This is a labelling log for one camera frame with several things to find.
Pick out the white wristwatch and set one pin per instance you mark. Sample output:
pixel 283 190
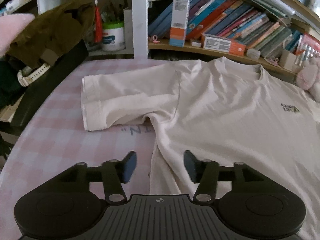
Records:
pixel 32 73

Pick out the white green-lid container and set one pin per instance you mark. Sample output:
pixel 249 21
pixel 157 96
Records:
pixel 113 36

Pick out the pink fluffy cloth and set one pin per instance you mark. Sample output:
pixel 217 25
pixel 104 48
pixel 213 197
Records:
pixel 11 32

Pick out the pink scissors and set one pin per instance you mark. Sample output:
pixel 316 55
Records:
pixel 272 61

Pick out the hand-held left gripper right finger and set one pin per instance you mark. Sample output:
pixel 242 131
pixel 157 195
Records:
pixel 190 166

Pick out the beige T-shirt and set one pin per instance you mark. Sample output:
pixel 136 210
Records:
pixel 212 105

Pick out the white bookshelf frame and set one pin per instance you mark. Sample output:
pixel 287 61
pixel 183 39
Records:
pixel 140 17

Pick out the pink hair clip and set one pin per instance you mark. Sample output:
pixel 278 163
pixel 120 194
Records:
pixel 154 39

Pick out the flat orange white box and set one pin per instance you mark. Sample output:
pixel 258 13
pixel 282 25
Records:
pixel 222 44

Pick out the row of books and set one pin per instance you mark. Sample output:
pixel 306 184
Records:
pixel 225 20

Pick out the pink printed desk mat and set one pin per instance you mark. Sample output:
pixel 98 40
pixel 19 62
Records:
pixel 62 130

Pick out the small white box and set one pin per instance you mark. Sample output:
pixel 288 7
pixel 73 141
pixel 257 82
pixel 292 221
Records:
pixel 253 54

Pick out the olive green jacket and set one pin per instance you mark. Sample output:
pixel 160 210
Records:
pixel 50 30

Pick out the tall orange white box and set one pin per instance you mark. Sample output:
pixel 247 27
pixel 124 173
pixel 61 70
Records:
pixel 178 22

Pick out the white pink plush rabbit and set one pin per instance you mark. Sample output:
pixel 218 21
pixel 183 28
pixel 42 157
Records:
pixel 308 77

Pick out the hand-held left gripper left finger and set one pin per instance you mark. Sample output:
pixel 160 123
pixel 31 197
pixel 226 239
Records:
pixel 130 166

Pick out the small cardboard box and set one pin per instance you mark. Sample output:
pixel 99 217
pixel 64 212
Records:
pixel 287 60

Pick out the red tassel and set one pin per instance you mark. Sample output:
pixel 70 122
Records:
pixel 98 25

